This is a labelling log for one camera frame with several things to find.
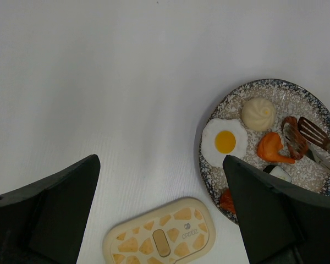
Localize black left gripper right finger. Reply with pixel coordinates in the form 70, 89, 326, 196
223, 156, 330, 263

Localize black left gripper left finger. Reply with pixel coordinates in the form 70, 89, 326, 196
0, 155, 101, 263

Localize brown fried chicken piece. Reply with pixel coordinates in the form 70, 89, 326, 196
281, 116, 307, 161

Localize metal food tongs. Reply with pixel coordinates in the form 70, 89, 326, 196
297, 117, 330, 175

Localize beige patterned lunch box lid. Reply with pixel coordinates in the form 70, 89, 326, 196
102, 197, 216, 263

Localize sushi roll white centre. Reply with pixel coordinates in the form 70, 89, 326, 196
263, 164, 292, 183

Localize red bacon strip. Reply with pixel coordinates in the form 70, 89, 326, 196
219, 189, 236, 215

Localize orange chicken drumstick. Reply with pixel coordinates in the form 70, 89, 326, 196
257, 132, 295, 164

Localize fried egg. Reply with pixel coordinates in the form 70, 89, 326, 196
201, 118, 248, 167

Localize white steamed bun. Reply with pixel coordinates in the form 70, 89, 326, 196
241, 97, 276, 131

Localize speckled ceramic plate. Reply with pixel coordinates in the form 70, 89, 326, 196
198, 79, 330, 224

